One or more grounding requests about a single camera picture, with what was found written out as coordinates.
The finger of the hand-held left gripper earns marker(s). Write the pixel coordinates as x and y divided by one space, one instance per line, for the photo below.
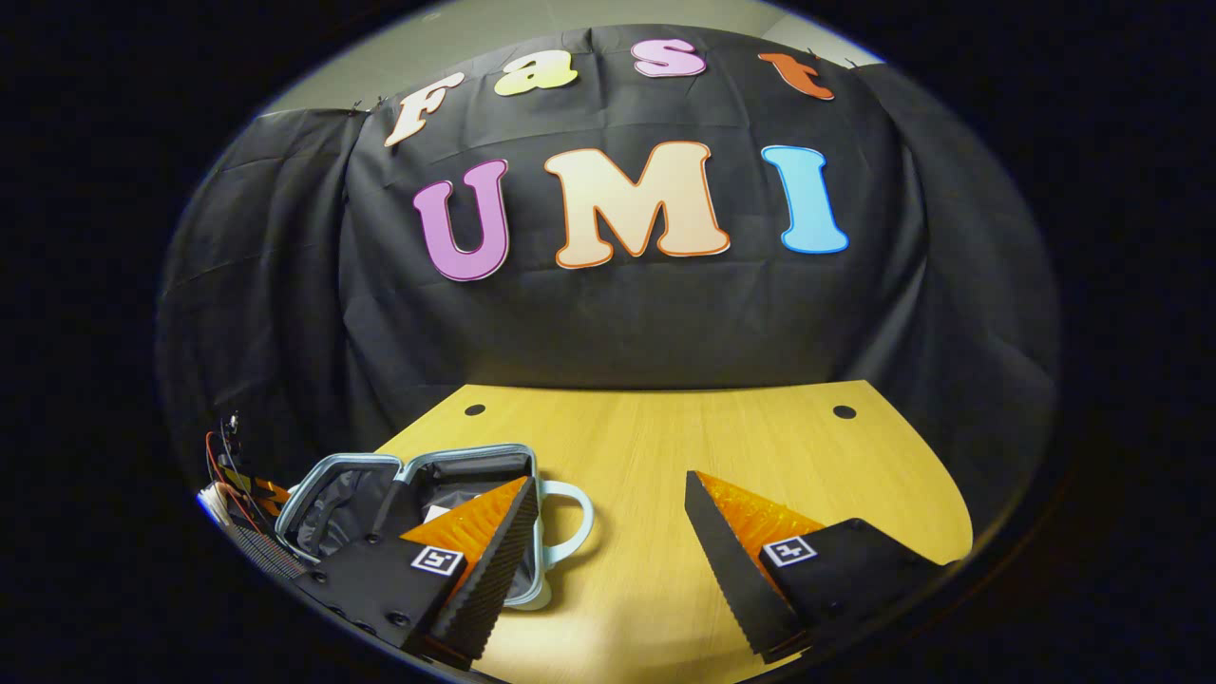
271 491

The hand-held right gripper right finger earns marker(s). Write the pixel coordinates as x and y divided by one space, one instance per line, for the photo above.
727 570

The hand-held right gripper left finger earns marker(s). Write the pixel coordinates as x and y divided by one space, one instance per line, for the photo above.
503 560

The light blue suitcase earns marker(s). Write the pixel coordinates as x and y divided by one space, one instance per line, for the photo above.
342 508

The grey ribbed panel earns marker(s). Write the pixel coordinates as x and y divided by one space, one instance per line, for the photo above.
266 551

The black backdrop cloth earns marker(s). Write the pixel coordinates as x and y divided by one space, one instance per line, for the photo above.
617 323

